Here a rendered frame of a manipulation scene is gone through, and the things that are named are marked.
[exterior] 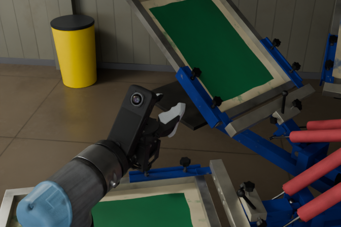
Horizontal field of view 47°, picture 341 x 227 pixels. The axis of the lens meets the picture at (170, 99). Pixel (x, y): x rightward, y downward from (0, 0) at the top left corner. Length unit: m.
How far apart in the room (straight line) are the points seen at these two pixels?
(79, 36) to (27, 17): 0.99
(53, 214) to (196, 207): 1.05
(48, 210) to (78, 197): 0.05
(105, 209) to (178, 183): 0.32
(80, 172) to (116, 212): 0.97
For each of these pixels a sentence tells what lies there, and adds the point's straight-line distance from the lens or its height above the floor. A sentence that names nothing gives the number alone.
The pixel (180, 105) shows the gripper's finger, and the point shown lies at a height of 1.68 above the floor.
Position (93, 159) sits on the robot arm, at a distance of 0.59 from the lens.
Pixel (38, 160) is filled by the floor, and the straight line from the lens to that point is 3.46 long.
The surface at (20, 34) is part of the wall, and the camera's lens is 5.12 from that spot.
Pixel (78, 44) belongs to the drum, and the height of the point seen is 0.53.
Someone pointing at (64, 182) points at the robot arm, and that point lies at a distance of 0.56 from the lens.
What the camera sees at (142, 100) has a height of 1.75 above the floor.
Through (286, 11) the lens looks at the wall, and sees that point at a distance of 4.50.
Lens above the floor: 2.06
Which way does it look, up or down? 30 degrees down
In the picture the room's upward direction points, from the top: straight up
